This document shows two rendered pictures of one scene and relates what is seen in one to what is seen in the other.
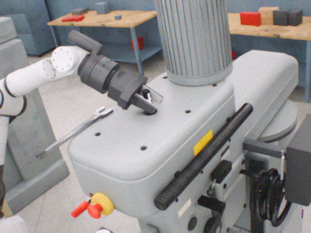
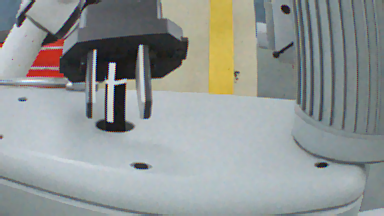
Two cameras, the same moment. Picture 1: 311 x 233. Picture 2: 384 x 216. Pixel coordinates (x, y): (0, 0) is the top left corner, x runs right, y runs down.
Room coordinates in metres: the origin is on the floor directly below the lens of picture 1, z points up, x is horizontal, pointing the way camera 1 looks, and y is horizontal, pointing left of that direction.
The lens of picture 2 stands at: (0.39, -0.66, 2.14)
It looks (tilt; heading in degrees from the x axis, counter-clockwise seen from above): 16 degrees down; 52
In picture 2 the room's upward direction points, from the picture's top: 2 degrees clockwise
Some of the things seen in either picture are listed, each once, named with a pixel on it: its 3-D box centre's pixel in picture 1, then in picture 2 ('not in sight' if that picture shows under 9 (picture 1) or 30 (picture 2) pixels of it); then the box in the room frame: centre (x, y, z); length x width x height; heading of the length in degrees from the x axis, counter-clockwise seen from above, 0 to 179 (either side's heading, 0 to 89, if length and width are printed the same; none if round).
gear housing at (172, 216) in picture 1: (172, 166); not in sight; (0.86, -0.01, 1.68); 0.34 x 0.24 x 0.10; 138
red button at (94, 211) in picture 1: (95, 210); not in sight; (0.65, 0.19, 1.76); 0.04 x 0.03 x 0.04; 48
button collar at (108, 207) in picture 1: (102, 204); not in sight; (0.66, 0.17, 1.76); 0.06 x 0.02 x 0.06; 48
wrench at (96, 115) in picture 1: (75, 131); (22, 81); (0.80, 0.21, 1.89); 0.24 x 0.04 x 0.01; 136
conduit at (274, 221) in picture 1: (265, 194); not in sight; (0.90, -0.31, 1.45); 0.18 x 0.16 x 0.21; 138
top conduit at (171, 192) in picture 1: (210, 148); not in sight; (0.76, -0.11, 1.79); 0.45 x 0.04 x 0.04; 138
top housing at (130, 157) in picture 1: (159, 134); (135, 207); (0.84, 0.01, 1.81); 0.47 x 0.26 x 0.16; 138
